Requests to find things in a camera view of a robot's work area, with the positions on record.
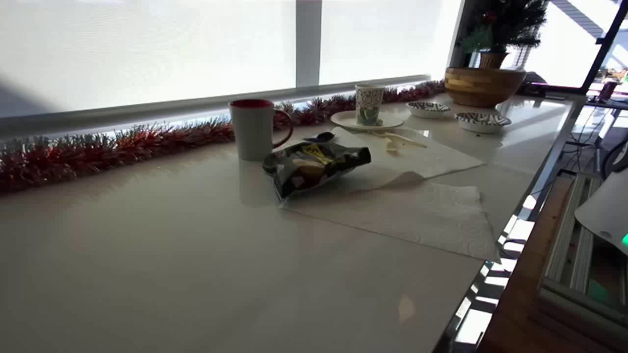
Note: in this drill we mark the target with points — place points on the coffee beans heap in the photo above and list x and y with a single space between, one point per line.
430 107

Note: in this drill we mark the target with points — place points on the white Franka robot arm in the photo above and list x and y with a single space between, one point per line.
605 208

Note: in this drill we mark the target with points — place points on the printed paper cup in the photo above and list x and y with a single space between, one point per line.
369 105

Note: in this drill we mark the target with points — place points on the dark snack bag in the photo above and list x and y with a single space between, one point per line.
314 163

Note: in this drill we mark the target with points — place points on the white mug red interior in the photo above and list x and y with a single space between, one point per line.
251 134

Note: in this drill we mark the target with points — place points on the pale wooden cutlery piece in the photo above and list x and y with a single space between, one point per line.
393 146
410 140

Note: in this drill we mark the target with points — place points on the white round plate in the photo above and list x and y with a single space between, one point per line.
395 118

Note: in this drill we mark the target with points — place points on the white paper napkin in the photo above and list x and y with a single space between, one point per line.
432 159

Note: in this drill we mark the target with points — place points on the white window mullion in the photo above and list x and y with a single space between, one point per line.
308 42

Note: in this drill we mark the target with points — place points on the red silver tinsel garland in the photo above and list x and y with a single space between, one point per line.
98 154

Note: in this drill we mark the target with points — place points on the small Christmas tree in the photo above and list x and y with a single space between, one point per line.
501 26

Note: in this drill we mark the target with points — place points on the grey metal rack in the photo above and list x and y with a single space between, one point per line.
575 261

